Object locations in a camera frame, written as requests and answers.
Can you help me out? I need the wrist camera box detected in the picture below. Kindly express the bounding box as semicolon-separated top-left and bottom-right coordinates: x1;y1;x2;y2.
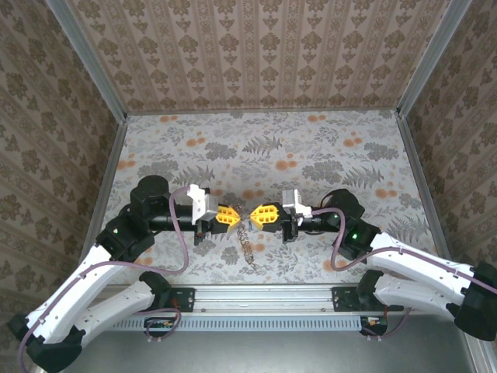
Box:
281;189;311;218
187;185;219;225

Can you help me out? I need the aluminium mounting rail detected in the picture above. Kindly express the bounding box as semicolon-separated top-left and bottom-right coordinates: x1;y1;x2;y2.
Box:
92;284;477;316

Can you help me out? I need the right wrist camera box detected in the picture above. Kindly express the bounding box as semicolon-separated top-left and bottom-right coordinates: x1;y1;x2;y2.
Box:
281;189;311;218

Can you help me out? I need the right aluminium corner post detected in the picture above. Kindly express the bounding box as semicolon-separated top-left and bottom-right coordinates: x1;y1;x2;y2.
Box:
395;0;473;117

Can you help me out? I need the grey slotted cable duct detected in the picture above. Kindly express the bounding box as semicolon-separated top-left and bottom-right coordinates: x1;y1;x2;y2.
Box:
100;315;384;333

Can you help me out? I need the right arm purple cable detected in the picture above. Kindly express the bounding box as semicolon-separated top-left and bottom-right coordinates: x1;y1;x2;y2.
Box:
309;207;497;343

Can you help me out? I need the metal keyring with chain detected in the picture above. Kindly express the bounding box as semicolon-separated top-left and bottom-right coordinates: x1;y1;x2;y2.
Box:
235;211;261;273

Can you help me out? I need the left aluminium side rail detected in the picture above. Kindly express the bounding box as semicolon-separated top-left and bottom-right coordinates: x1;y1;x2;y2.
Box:
91;116;129;234

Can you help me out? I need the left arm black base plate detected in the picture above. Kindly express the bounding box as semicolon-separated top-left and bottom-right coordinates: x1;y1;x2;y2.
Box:
169;286;196;313

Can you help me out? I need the grey metal sheet panel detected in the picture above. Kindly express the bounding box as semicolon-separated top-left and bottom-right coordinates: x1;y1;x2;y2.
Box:
73;314;486;373

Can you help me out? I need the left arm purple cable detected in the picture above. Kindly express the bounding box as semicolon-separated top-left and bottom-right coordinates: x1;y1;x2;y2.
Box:
18;186;191;370

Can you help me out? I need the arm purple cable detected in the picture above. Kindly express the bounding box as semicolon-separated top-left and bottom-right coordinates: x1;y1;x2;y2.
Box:
309;207;497;343
18;186;191;370

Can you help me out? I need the right aluminium side rail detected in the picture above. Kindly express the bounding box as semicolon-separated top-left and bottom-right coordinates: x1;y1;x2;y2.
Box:
395;112;447;249

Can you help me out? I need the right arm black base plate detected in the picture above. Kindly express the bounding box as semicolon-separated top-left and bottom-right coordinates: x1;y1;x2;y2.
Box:
332;286;405;314

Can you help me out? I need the left aluminium corner post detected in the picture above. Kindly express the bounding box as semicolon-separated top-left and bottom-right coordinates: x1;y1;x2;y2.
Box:
44;0;129;124

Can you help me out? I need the aluminium side rail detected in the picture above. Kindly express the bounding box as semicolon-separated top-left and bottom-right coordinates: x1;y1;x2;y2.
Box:
395;112;447;249
91;116;129;234

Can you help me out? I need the aluminium corner post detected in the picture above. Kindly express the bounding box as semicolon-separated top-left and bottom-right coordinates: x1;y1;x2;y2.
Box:
44;0;129;124
395;0;473;117

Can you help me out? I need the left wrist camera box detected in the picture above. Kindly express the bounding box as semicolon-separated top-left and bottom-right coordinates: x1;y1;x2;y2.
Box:
187;185;219;225

